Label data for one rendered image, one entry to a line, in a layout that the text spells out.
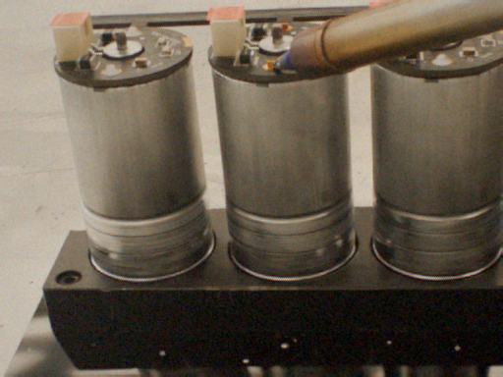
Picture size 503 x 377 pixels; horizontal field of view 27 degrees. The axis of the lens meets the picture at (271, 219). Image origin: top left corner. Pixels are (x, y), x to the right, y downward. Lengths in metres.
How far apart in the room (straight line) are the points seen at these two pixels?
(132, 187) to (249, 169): 0.02
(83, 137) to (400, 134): 0.06
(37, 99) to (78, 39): 0.15
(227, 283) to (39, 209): 0.09
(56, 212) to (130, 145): 0.09
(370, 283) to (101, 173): 0.05
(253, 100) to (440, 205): 0.04
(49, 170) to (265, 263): 0.11
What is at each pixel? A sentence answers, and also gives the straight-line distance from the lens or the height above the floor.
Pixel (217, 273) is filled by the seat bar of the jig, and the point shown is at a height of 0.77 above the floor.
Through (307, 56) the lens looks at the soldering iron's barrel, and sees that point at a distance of 0.16.
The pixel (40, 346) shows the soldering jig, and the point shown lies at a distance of 0.20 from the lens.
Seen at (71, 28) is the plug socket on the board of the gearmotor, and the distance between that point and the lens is 0.19.
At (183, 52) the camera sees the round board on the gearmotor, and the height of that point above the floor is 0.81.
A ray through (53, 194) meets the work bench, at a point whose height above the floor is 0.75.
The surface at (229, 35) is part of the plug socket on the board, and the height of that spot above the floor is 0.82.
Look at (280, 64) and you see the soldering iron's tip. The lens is 0.17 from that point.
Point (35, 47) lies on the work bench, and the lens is 0.38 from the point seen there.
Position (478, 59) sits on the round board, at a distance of 0.18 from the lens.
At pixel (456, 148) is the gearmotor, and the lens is 0.18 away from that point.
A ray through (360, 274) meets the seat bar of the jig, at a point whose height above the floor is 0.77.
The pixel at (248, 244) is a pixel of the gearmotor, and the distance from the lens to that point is 0.19.
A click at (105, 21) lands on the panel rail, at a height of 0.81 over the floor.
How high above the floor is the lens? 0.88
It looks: 31 degrees down
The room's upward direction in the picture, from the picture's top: 5 degrees counter-clockwise
